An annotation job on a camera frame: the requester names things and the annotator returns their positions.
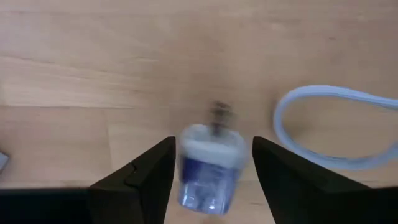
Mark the blue adapter with white cap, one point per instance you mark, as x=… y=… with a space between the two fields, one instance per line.
x=208 y=174

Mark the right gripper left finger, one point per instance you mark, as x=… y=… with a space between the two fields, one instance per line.
x=124 y=196

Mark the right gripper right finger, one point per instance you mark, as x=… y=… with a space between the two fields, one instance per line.
x=304 y=196

